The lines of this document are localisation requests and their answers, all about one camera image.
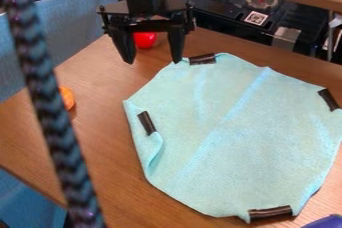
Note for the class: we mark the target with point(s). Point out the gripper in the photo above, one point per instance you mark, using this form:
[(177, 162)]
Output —
[(151, 13)]

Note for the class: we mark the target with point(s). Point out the red toy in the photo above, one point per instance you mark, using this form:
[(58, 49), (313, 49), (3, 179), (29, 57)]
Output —
[(144, 40)]

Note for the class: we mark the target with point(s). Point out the orange toy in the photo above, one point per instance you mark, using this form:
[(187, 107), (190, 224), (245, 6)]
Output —
[(67, 98)]

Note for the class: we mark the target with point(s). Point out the black toy stove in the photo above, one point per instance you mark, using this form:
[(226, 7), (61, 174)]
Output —
[(249, 15)]

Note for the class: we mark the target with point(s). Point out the light blue cloth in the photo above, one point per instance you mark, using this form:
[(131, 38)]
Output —
[(240, 132)]

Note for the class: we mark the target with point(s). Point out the blue toy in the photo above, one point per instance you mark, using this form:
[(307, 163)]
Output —
[(327, 222)]

